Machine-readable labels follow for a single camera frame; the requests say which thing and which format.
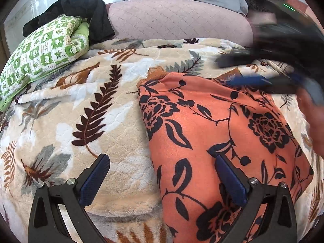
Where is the black crumpled garment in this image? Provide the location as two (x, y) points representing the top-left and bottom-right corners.
(22, 0), (115, 45)

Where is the orange black floral garment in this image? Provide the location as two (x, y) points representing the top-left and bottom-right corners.
(137, 67), (314, 242)

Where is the right hand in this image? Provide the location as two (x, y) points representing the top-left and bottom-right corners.
(296, 88), (324, 158)

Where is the beige leaf-print fleece blanket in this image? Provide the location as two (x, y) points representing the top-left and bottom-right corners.
(1, 38), (323, 242)

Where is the pink quilted bolster cushion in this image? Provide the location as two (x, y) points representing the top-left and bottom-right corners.
(106, 0), (253, 46)

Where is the green white patterned pillow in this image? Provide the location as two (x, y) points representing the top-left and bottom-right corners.
(1, 14), (90, 112)

